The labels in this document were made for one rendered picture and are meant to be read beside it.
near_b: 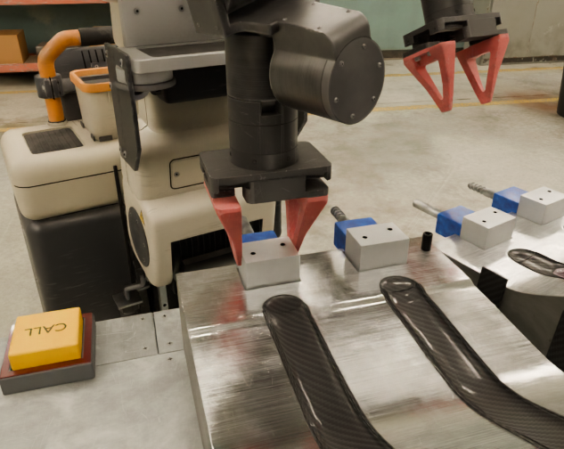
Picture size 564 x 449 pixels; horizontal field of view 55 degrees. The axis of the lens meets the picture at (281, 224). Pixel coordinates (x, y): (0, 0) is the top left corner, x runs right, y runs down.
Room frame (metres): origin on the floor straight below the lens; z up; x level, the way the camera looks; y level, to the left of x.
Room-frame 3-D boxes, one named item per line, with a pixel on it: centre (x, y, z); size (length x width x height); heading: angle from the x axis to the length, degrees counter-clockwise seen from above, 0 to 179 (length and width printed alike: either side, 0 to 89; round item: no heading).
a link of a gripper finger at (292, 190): (0.43, 0.00, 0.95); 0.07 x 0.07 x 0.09; 16
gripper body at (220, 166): (0.43, 0.02, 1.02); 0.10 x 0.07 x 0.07; 106
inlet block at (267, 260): (0.47, 0.03, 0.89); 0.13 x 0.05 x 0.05; 16
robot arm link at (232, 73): (0.43, 0.01, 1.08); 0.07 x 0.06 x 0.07; 43
